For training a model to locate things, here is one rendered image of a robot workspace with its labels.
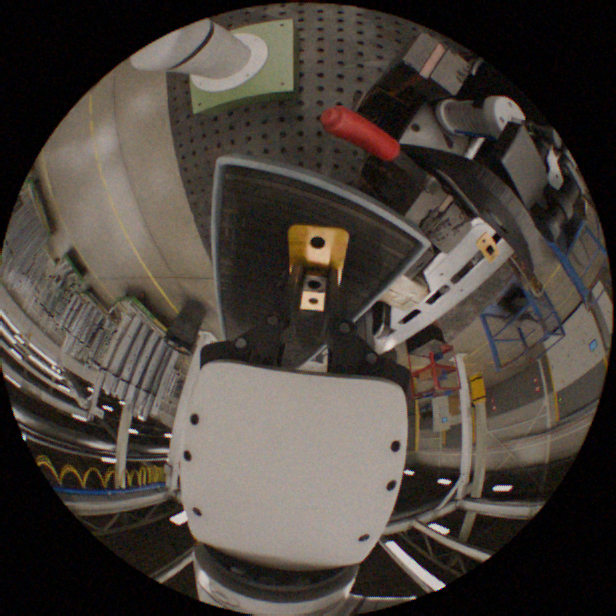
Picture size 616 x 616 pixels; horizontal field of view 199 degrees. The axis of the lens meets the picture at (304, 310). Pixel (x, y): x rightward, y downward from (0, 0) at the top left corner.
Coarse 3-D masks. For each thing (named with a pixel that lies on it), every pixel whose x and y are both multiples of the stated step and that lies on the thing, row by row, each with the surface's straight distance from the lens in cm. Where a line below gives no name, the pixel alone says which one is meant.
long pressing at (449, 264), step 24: (552, 168) 55; (504, 240) 46; (432, 264) 38; (456, 264) 41; (480, 264) 45; (432, 288) 43; (456, 288) 47; (408, 312) 48; (432, 312) 51; (408, 336) 60
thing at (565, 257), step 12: (576, 216) 312; (564, 228) 294; (576, 228) 297; (600, 228) 294; (564, 240) 311; (576, 240) 227; (600, 240) 333; (552, 252) 296; (564, 252) 330; (576, 252) 268; (564, 264) 260; (576, 276) 218; (576, 288) 332; (588, 288) 215; (588, 312) 332
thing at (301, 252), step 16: (304, 224) 11; (288, 240) 12; (304, 240) 12; (336, 240) 12; (304, 256) 12; (320, 256) 12; (336, 256) 12; (304, 272) 13; (320, 272) 13; (304, 288) 13; (320, 288) 13; (304, 304) 16; (320, 304) 16
